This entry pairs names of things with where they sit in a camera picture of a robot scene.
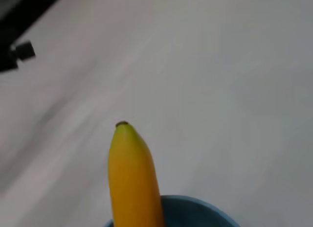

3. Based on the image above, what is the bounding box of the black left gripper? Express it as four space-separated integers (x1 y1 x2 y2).
0 0 66 72

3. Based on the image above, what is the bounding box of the yellow banana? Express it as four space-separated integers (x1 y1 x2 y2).
108 121 165 227

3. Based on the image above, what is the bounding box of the blue bowl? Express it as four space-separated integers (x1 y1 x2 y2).
101 194 242 227

